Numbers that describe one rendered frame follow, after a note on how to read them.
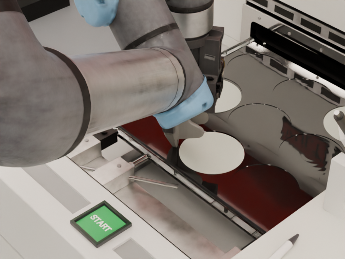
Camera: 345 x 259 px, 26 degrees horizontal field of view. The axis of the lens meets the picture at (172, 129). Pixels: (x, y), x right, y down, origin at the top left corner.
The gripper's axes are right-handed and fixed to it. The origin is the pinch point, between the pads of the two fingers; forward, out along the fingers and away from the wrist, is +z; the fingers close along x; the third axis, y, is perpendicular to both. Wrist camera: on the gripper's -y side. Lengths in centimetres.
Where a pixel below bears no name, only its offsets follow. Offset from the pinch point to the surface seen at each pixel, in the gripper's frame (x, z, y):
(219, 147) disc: 1.0, 1.3, 7.4
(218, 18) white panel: 44.0, 4.0, -0.3
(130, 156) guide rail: 1.4, 6.3, -7.1
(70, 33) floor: 166, 91, -82
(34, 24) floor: 170, 91, -100
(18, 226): -20.6, 2.6, -17.1
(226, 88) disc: 16.7, 1.3, 5.9
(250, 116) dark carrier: 9.9, 1.4, 10.9
